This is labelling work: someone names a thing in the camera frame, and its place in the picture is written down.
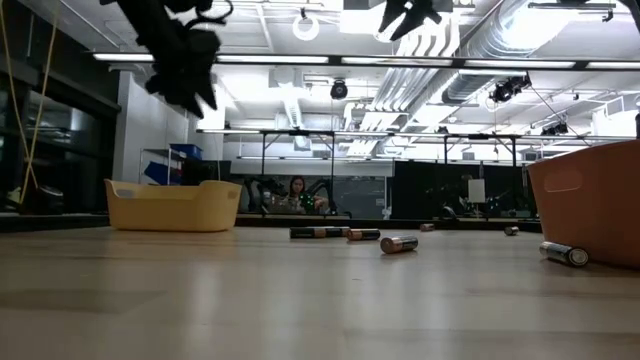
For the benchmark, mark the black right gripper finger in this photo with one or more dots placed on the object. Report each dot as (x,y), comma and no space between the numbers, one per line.
(422,15)
(392,12)

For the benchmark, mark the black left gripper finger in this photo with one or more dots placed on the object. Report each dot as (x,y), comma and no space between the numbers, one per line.
(210,92)
(191,102)

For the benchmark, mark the black copper AA battery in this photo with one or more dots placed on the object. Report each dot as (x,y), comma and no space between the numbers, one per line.
(426,227)
(363,234)
(398,244)
(305,232)
(511,230)
(337,231)

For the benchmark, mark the silver black AA battery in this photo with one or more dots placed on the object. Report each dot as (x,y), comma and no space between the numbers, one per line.
(564,254)

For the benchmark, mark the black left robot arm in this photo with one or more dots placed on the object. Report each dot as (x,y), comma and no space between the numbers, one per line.
(140,20)

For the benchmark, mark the blue shelf bin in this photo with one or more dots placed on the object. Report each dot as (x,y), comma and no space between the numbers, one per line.
(186,151)
(160,172)

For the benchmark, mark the yellow plastic bin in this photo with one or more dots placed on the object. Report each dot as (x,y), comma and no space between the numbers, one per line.
(172,210)

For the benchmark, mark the black ceiling track light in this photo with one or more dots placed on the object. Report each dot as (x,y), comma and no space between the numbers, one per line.
(510,89)
(555,129)

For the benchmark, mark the person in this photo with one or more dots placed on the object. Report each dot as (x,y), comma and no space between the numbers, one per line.
(297,187)

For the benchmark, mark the white sign board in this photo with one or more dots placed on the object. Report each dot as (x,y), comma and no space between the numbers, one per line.
(476,191)

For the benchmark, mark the orange plastic bin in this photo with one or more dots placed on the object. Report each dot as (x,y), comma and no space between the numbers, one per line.
(590,210)

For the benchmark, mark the silver ceiling air duct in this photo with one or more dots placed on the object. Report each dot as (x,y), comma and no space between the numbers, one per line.
(475,86)

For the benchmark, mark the black round hanging camera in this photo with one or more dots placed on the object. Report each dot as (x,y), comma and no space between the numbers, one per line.
(339,89)

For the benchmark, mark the distant black metal frame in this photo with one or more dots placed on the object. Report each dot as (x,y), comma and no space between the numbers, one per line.
(475,136)

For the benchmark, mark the black partition wall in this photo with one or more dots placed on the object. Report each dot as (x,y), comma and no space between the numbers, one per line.
(425,190)

